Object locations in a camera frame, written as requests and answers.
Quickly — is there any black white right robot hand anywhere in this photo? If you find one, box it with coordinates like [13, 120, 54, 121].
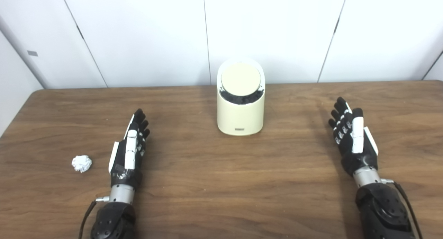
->
[328, 97, 379, 177]

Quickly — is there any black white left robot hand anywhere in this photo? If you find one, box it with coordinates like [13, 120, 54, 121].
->
[108, 108, 151, 189]

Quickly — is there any white paper ball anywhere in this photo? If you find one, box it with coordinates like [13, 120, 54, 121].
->
[72, 155, 93, 173]

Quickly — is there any cream round bin lid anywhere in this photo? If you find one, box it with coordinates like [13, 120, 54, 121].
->
[221, 62, 262, 92]

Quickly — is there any cream-colored bin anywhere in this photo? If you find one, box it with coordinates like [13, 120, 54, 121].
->
[217, 57, 266, 136]

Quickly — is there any black bin liner bag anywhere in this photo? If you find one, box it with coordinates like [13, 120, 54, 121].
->
[220, 88, 265, 105]

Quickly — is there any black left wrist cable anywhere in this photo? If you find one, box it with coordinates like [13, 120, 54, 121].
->
[78, 196, 110, 239]

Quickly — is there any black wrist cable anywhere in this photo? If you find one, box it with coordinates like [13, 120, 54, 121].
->
[78, 196, 110, 239]
[381, 178, 423, 239]

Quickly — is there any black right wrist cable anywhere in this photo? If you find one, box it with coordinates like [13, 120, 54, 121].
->
[381, 178, 423, 239]

